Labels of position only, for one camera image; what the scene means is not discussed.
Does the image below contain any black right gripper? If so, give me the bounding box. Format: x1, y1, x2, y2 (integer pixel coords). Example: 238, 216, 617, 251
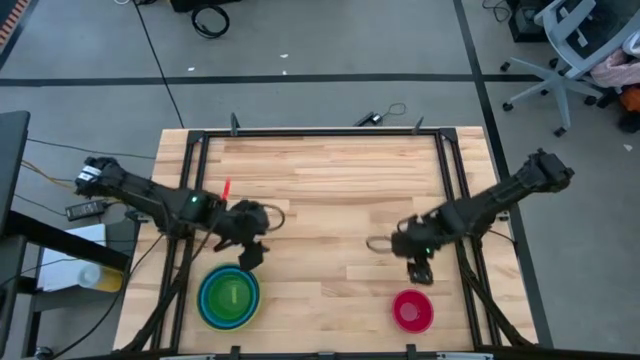
391, 214, 444, 287

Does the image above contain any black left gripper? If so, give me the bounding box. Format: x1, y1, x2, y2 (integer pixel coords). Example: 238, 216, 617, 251
214, 199, 272, 273

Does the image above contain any small green bowl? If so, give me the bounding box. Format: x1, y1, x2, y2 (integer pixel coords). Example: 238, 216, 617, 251
205, 273, 254, 320

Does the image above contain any medium teal blue bowl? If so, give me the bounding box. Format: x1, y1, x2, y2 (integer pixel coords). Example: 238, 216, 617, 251
200, 267, 259, 326

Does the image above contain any red bowl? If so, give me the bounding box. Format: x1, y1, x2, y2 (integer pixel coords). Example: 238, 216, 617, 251
391, 288, 435, 335

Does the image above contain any large green bowl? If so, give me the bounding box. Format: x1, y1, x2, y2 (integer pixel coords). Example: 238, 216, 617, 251
195, 263, 263, 333

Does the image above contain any bottle with yellow liquid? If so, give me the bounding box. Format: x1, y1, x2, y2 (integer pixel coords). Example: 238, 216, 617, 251
77, 263, 125, 294

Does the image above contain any black power adapter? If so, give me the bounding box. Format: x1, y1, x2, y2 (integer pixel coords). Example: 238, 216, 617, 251
352, 112, 385, 128

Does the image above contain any black power brick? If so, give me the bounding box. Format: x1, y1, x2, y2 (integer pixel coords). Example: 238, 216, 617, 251
64, 199, 109, 223

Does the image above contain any black desk bar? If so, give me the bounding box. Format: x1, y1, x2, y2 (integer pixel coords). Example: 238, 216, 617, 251
0, 209, 132, 274

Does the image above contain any white paper sheet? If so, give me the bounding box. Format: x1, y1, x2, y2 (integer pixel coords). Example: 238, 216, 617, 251
37, 223, 108, 293

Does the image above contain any grey office chair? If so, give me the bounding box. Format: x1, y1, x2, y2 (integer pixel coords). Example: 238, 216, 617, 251
501, 0, 640, 139

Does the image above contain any black box on floor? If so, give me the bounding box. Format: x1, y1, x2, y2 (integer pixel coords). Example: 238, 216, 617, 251
507, 0, 551, 44

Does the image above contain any orange object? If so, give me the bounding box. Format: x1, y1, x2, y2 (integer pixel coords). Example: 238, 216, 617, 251
618, 84, 640, 114

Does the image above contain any pink bag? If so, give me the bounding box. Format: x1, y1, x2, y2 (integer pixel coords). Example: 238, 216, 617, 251
591, 47, 640, 90

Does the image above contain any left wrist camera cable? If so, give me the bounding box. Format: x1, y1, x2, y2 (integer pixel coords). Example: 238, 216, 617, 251
261, 202, 287, 233

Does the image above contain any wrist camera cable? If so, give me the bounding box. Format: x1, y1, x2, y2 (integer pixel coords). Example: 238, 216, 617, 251
365, 234, 402, 254
261, 202, 287, 233

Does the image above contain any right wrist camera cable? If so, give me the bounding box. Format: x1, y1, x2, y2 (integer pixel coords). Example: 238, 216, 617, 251
365, 234, 402, 254

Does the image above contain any black cable under table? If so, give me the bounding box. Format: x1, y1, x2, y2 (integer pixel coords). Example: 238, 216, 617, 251
48, 233, 164, 360

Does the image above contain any black aluminium table frame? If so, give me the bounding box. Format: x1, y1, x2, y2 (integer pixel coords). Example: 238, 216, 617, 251
119, 113, 539, 360

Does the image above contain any thin black adapter cable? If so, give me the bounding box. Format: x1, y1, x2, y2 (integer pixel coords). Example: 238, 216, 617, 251
374, 102, 408, 124

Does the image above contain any long black floor cable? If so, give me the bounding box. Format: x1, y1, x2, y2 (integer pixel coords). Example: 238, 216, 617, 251
133, 0, 185, 129

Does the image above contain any grey floor cable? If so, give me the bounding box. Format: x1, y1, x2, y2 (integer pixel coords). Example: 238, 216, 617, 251
25, 138, 157, 161

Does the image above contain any yellow floor cable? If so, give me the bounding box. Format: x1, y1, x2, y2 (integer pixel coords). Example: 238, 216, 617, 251
19, 160, 76, 190

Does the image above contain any coiled black cable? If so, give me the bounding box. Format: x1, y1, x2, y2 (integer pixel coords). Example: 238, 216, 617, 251
190, 3, 232, 40

